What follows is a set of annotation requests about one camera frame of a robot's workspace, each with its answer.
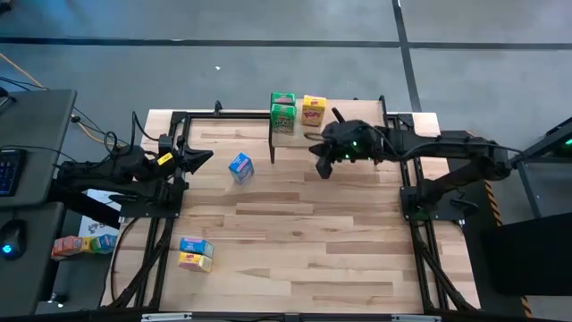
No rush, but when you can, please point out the orange cable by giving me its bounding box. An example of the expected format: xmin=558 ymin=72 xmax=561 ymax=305
xmin=0 ymin=52 xmax=122 ymax=148

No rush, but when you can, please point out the white printed sheet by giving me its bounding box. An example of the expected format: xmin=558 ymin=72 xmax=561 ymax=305
xmin=78 ymin=187 xmax=125 ymax=239

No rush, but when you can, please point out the blue and green box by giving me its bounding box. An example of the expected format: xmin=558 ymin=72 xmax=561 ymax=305
xmin=91 ymin=233 xmax=118 ymax=255

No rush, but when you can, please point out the large black box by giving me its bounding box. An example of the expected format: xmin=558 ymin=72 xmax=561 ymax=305
xmin=480 ymin=212 xmax=572 ymax=297

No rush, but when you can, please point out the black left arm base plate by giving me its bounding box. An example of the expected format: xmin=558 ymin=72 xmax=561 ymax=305
xmin=118 ymin=182 xmax=185 ymax=220

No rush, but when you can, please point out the black aluminium table frame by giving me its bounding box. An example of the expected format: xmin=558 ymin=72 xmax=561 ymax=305
xmin=105 ymin=100 xmax=479 ymax=314

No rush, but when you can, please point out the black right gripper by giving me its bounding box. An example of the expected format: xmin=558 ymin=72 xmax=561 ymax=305
xmin=308 ymin=106 xmax=386 ymax=180

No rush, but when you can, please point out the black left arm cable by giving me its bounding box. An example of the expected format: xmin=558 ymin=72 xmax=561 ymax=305
xmin=53 ymin=110 xmax=162 ymax=171

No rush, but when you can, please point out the grey desk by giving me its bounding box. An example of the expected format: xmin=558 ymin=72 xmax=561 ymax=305
xmin=0 ymin=89 xmax=78 ymax=317

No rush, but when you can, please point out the black keyboard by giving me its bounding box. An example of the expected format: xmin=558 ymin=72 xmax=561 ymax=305
xmin=0 ymin=148 xmax=28 ymax=198

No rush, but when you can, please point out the black metal stand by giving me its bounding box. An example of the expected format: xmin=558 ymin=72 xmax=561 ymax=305
xmin=491 ymin=115 xmax=572 ymax=220

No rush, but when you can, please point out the black floor cable with connector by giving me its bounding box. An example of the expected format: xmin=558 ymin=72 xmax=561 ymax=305
xmin=70 ymin=106 xmax=118 ymax=148

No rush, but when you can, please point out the silver metal bracket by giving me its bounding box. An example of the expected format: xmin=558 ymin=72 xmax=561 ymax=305
xmin=391 ymin=314 xmax=442 ymax=322
xmin=140 ymin=311 xmax=193 ymax=322

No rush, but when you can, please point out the yellow cereal box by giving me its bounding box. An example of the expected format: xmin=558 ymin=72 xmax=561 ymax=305
xmin=177 ymin=251 xmax=214 ymax=274
xmin=301 ymin=94 xmax=328 ymax=128

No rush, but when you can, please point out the black desk caster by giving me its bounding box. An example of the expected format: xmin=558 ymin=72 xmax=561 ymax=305
xmin=46 ymin=292 xmax=68 ymax=309

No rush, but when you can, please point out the black desk support bar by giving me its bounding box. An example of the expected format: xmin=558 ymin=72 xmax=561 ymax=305
xmin=46 ymin=178 xmax=122 ymax=230

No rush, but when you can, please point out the black cable under frame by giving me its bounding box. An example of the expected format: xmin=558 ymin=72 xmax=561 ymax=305
xmin=109 ymin=216 xmax=139 ymax=303

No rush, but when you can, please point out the blue cereal box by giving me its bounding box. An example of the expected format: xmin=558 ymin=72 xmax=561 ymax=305
xmin=179 ymin=236 xmax=215 ymax=259
xmin=228 ymin=152 xmax=256 ymax=186

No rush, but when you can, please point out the black computer mouse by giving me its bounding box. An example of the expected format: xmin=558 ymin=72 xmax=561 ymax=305
xmin=0 ymin=218 xmax=28 ymax=261

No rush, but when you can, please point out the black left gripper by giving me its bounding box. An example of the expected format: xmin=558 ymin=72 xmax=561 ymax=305
xmin=154 ymin=133 xmax=215 ymax=199

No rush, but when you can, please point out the black keyboard cable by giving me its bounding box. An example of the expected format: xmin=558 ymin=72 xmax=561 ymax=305
xmin=0 ymin=143 xmax=75 ymax=162

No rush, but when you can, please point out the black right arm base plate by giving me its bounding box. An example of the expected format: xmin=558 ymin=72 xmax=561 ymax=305
xmin=400 ymin=190 xmax=466 ymax=224

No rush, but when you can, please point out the wooden shelf with black legs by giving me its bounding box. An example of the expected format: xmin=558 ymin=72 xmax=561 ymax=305
xmin=267 ymin=94 xmax=393 ymax=165

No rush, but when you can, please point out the black mat with hazard stripes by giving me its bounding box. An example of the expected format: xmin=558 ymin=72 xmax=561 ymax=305
xmin=440 ymin=129 xmax=534 ymax=318

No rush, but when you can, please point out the green cereal box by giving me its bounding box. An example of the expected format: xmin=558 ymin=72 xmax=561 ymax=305
xmin=270 ymin=103 xmax=298 ymax=136
xmin=270 ymin=91 xmax=297 ymax=106

